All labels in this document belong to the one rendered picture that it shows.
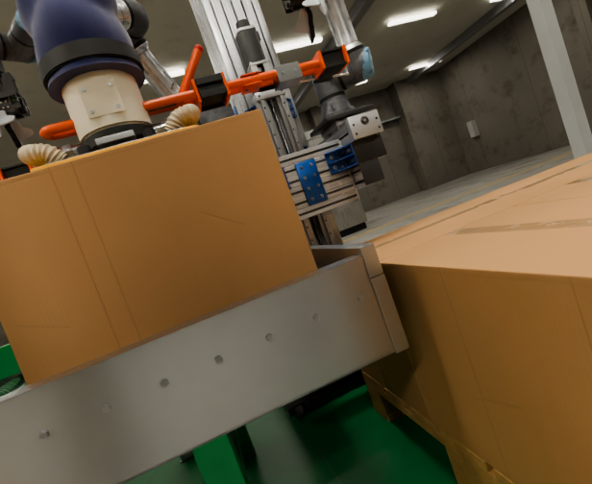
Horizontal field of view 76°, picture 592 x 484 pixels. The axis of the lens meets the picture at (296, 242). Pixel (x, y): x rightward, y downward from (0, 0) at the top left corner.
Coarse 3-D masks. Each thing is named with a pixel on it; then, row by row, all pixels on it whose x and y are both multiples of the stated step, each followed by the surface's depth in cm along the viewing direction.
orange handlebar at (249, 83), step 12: (312, 60) 104; (252, 72) 99; (264, 72) 101; (276, 72) 101; (312, 72) 108; (228, 84) 98; (240, 84) 99; (252, 84) 99; (264, 84) 105; (168, 96) 94; (180, 96) 94; (192, 96) 95; (144, 108) 92; (156, 108) 94; (168, 108) 98; (72, 120) 88; (48, 132) 87; (60, 132) 88; (72, 132) 92
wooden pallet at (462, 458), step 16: (368, 384) 125; (384, 400) 119; (400, 400) 103; (384, 416) 121; (400, 416) 120; (416, 416) 96; (432, 432) 90; (448, 448) 86; (464, 448) 78; (464, 464) 80; (480, 464) 74; (464, 480) 83; (480, 480) 77; (496, 480) 71
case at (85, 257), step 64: (192, 128) 79; (256, 128) 82; (0, 192) 70; (64, 192) 72; (128, 192) 75; (192, 192) 78; (256, 192) 82; (0, 256) 70; (64, 256) 72; (128, 256) 75; (192, 256) 78; (256, 256) 81; (0, 320) 69; (64, 320) 72; (128, 320) 75
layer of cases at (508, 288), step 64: (512, 192) 120; (576, 192) 84; (384, 256) 90; (448, 256) 68; (512, 256) 55; (576, 256) 46; (448, 320) 67; (512, 320) 52; (576, 320) 43; (384, 384) 111; (448, 384) 75; (512, 384) 57; (576, 384) 46; (512, 448) 63; (576, 448) 49
